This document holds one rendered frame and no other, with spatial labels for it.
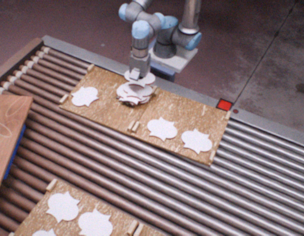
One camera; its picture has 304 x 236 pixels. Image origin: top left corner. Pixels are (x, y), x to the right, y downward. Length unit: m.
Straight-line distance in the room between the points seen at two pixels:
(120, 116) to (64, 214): 0.56
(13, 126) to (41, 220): 0.45
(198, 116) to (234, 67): 1.84
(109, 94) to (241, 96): 1.71
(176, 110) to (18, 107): 0.78
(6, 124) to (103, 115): 0.46
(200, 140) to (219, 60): 2.01
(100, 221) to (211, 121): 0.74
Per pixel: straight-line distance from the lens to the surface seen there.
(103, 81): 1.90
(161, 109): 1.76
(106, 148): 1.63
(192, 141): 1.64
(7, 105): 1.73
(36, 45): 2.18
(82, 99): 1.80
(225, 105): 1.85
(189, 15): 1.88
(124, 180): 1.53
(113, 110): 1.75
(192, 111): 1.77
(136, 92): 1.74
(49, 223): 1.47
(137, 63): 1.60
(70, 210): 1.46
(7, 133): 1.62
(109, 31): 3.84
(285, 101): 3.37
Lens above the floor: 2.26
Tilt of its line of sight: 50 degrees down
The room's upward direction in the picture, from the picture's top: 3 degrees clockwise
